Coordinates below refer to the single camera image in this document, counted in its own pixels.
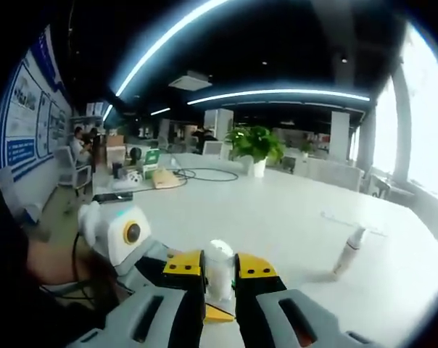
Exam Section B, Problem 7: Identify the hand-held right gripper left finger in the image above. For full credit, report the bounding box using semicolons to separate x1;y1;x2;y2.
68;249;208;348

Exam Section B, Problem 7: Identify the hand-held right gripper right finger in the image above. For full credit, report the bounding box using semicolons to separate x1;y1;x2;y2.
234;252;383;348

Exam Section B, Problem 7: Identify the clear plastic bottle cover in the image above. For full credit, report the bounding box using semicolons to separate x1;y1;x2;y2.
351;225;368;247
204;238;236;283

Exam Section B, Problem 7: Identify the clear glass pump bottle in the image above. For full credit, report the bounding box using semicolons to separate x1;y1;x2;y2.
203;238;236;304

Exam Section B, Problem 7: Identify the white pump bottle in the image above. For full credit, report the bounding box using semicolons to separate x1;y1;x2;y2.
332;225;368;277

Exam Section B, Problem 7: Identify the black flat device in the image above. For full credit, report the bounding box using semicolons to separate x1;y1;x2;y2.
91;191;134;204

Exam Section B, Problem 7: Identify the tan box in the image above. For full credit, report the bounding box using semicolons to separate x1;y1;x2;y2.
151;167;186;190

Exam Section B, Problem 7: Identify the green box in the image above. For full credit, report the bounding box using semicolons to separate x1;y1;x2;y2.
141;147;162;179

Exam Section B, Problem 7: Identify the white mesh office chair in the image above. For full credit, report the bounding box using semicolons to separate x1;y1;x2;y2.
53;146;94;199

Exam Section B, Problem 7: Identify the brown cardboard box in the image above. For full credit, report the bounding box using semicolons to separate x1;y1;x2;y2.
104;133;127;165

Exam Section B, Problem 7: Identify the person's black clothing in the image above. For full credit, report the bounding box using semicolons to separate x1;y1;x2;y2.
0;155;107;348

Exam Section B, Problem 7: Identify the green plant in white pot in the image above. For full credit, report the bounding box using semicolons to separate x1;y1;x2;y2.
225;125;288;179

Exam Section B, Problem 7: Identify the ceiling air conditioner vent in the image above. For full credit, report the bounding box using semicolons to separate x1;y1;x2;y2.
167;70;213;92

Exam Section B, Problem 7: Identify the long curved ceiling light strip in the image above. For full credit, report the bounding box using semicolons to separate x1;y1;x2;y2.
115;0;229;98

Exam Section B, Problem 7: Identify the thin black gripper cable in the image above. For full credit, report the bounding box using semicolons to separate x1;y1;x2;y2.
39;231;136;302

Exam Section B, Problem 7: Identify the black looped cable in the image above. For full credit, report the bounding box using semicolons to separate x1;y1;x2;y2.
170;159;240;183

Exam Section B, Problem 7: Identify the blue and white wall poster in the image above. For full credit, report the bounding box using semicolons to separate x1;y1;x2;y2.
0;24;74;182

